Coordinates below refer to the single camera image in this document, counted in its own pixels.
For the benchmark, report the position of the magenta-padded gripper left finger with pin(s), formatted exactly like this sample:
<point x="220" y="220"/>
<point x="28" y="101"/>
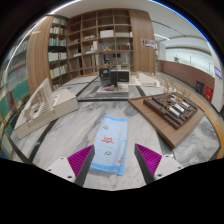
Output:
<point x="75" y="165"/>

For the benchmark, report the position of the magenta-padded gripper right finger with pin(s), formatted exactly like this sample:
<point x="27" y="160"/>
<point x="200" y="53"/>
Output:
<point x="151" y="163"/>

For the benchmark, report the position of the light blue printed towel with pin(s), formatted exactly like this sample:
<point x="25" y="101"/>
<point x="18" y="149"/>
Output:
<point x="110" y="146"/>

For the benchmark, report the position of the dark model on wooden board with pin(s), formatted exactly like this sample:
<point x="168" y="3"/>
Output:
<point x="170" y="113"/>

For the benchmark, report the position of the white slatted architectural model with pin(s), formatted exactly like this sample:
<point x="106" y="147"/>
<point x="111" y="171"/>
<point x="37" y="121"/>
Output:
<point x="46" y="106"/>

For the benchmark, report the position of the small white architectural model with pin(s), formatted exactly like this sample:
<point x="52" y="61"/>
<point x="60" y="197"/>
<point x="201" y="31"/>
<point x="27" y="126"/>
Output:
<point x="146" y="79"/>

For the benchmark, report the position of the black box architectural model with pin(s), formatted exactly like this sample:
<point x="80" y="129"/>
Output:
<point x="113" y="81"/>

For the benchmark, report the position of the wooden shelf unit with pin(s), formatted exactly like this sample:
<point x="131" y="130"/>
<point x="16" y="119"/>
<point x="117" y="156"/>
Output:
<point x="96" y="43"/>

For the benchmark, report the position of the teal library bookshelf wall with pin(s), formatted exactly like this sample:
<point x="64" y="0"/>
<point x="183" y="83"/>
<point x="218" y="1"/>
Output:
<point x="11" y="100"/>

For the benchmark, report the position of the white wall poster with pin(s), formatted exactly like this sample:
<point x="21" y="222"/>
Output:
<point x="148" y="43"/>

